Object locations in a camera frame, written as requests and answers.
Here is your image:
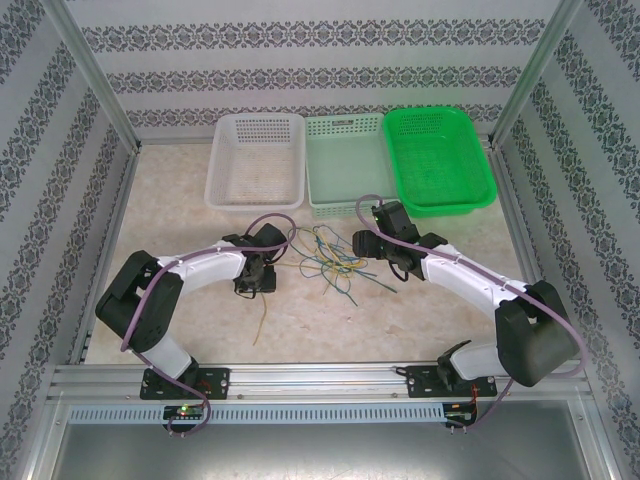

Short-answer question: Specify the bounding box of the thin blue cable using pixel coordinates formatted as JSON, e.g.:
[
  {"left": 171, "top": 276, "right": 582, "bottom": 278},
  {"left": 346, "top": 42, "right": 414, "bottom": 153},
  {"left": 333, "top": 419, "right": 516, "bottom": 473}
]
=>
[{"left": 319, "top": 269, "right": 360, "bottom": 308}]

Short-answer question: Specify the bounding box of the aluminium side rail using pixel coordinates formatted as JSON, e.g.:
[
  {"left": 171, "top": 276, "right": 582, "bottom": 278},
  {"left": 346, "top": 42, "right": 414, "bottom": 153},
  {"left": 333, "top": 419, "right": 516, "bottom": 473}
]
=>
[
  {"left": 69, "top": 142, "right": 144, "bottom": 366},
  {"left": 487, "top": 142, "right": 594, "bottom": 381}
]

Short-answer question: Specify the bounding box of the thin yellow cable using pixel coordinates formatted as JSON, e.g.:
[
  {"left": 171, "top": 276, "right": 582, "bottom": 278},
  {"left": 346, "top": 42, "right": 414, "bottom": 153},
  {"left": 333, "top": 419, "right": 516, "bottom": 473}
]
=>
[{"left": 252, "top": 298, "right": 270, "bottom": 347}]

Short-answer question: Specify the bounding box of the pale green plastic basket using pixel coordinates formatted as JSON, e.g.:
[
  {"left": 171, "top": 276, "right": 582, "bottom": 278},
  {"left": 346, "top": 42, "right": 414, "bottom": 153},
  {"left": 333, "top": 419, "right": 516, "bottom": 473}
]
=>
[{"left": 303, "top": 113, "right": 401, "bottom": 220}]

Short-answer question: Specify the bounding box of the grey metal panel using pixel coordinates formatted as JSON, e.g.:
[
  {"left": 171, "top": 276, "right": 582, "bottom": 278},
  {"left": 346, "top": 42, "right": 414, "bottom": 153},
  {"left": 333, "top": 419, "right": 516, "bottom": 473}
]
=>
[{"left": 47, "top": 422, "right": 609, "bottom": 480}]

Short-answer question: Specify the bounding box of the aluminium mounting rail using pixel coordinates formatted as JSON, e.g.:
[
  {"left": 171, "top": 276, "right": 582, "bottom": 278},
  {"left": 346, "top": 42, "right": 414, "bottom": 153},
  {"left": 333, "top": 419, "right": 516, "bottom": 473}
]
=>
[{"left": 49, "top": 363, "right": 594, "bottom": 401}]

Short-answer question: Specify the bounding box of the aluminium frame post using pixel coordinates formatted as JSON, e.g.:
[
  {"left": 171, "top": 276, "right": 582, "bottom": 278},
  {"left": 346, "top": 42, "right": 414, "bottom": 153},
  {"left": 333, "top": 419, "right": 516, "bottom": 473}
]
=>
[
  {"left": 57, "top": 0, "right": 141, "bottom": 151},
  {"left": 489, "top": 0, "right": 586, "bottom": 149}
]

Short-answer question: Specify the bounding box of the slotted grey cable duct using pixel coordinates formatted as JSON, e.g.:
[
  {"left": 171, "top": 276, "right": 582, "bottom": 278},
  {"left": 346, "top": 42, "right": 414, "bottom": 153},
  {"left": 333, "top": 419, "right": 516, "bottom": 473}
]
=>
[{"left": 67, "top": 403, "right": 446, "bottom": 422}]

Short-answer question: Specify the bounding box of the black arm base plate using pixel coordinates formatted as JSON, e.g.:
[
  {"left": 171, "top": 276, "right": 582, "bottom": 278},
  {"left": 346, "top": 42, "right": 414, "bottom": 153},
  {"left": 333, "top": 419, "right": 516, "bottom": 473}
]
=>
[
  {"left": 404, "top": 364, "right": 500, "bottom": 400},
  {"left": 139, "top": 367, "right": 231, "bottom": 401}
]

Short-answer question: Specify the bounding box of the thick yellow cable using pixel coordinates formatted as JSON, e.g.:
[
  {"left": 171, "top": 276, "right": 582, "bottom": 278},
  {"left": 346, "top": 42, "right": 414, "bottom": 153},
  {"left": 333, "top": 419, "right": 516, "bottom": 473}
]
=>
[{"left": 277, "top": 227, "right": 381, "bottom": 281}]

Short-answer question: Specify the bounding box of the small circuit board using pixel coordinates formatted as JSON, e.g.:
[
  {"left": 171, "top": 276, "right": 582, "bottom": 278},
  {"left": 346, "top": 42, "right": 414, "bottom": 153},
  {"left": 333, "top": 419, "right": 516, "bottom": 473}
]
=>
[
  {"left": 446, "top": 402, "right": 480, "bottom": 426},
  {"left": 162, "top": 403, "right": 209, "bottom": 426}
]

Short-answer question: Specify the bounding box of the bright green plastic basket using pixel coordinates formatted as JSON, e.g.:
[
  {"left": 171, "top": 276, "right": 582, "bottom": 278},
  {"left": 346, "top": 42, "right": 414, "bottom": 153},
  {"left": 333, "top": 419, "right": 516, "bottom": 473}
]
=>
[{"left": 382, "top": 106, "right": 498, "bottom": 219}]

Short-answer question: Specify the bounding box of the white plastic basket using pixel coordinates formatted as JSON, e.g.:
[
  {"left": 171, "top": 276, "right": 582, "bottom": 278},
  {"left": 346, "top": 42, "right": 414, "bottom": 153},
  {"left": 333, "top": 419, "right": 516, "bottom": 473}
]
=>
[{"left": 203, "top": 113, "right": 307, "bottom": 211}]

